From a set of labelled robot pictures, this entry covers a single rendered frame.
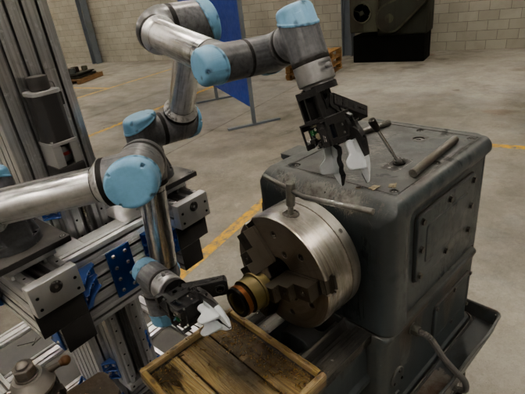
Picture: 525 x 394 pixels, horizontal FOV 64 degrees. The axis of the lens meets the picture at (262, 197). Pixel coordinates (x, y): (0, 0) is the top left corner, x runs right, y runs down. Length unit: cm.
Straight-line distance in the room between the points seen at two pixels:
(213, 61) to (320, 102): 21
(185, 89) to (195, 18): 26
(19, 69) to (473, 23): 1010
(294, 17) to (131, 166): 45
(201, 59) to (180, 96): 58
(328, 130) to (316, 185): 34
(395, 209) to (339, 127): 27
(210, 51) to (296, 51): 16
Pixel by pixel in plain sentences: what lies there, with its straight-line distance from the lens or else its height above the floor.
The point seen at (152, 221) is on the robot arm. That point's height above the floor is 119.
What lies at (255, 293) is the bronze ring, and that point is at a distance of 98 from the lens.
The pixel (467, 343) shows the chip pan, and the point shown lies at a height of 54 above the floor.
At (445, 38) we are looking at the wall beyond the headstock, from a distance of 1099.
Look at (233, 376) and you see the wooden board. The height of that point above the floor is 89.
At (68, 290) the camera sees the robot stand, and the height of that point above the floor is 106.
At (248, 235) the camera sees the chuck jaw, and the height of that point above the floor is 118.
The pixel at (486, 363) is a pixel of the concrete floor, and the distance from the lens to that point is 242.
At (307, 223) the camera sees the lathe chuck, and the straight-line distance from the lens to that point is 98.
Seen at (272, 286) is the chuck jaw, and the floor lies 111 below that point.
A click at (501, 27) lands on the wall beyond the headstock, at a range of 1086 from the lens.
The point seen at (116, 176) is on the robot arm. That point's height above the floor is 140.
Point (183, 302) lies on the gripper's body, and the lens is 100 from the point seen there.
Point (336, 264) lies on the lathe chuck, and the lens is 98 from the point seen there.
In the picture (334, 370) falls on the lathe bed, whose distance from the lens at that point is 113.
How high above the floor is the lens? 172
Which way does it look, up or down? 26 degrees down
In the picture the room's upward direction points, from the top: 7 degrees counter-clockwise
